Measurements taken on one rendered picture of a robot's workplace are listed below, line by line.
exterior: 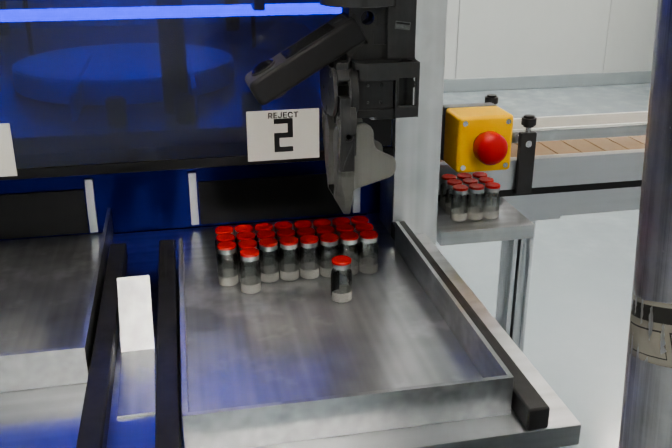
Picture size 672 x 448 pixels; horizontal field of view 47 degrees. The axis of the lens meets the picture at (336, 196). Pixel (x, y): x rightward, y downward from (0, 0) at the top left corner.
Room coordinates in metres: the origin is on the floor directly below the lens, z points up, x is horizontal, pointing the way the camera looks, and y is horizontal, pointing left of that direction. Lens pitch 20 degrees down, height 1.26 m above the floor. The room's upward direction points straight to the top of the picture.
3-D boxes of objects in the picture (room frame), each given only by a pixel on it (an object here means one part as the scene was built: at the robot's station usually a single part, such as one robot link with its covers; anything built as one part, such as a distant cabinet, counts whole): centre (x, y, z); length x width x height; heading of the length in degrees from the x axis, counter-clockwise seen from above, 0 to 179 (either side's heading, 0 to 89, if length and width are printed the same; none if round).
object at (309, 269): (0.78, 0.04, 0.90); 0.18 x 0.02 x 0.05; 101
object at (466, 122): (0.95, -0.18, 1.00); 0.08 x 0.07 x 0.07; 12
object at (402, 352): (0.67, 0.02, 0.90); 0.34 x 0.26 x 0.04; 11
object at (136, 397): (0.59, 0.18, 0.91); 0.14 x 0.03 x 0.06; 13
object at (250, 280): (0.74, 0.09, 0.90); 0.02 x 0.02 x 0.05
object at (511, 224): (0.99, -0.18, 0.87); 0.14 x 0.13 x 0.02; 12
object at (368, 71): (0.73, -0.03, 1.14); 0.09 x 0.08 x 0.12; 101
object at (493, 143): (0.90, -0.19, 0.99); 0.04 x 0.04 x 0.04; 12
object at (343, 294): (0.72, -0.01, 0.90); 0.02 x 0.02 x 0.04
